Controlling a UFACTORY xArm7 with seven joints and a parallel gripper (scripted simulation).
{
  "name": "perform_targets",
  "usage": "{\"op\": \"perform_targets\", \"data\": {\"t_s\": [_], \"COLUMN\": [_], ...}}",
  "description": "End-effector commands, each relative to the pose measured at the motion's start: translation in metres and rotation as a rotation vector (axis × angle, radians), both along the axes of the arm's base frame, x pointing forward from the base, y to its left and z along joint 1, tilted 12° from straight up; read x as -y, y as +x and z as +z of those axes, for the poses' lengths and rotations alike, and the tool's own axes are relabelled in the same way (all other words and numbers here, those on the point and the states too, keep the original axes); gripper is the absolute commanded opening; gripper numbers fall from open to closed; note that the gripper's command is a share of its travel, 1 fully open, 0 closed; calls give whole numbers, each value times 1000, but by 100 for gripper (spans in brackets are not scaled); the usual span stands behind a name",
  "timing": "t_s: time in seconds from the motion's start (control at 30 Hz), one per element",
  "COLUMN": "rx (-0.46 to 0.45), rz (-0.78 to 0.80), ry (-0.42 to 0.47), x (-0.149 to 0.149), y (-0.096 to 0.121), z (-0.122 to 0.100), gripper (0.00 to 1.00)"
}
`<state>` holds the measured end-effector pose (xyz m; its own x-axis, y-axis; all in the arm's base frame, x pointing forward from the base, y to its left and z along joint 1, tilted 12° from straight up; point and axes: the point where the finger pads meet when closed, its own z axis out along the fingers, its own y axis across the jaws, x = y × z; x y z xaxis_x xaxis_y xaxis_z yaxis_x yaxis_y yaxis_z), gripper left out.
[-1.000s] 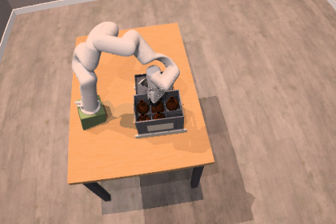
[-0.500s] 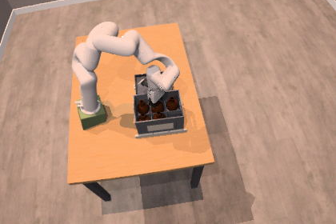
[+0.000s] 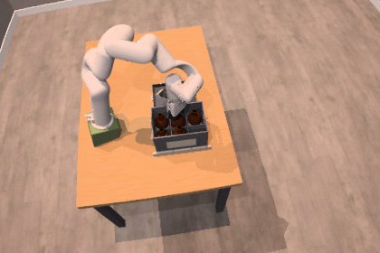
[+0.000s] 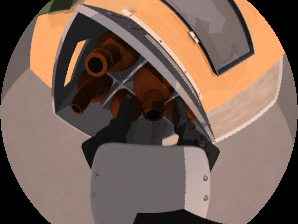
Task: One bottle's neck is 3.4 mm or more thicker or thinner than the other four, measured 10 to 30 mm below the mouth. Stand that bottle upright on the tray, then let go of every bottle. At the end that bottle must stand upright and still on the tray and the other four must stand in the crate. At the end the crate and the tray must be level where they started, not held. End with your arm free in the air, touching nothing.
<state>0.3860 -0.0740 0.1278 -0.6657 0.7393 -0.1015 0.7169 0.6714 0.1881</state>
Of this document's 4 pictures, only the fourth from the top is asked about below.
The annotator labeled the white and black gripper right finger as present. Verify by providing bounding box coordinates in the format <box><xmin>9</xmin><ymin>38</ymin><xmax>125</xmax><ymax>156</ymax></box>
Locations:
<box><xmin>172</xmin><ymin>97</ymin><xmax>220</xmax><ymax>172</ymax></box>

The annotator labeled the dark grey crate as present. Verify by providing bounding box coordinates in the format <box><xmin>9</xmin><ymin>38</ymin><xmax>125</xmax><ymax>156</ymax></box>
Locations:
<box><xmin>52</xmin><ymin>4</ymin><xmax>216</xmax><ymax>146</ymax></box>

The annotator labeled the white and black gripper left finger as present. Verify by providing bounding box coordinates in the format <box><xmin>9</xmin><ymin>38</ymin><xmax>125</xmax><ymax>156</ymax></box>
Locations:
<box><xmin>81</xmin><ymin>94</ymin><xmax>134</xmax><ymax>169</ymax></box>

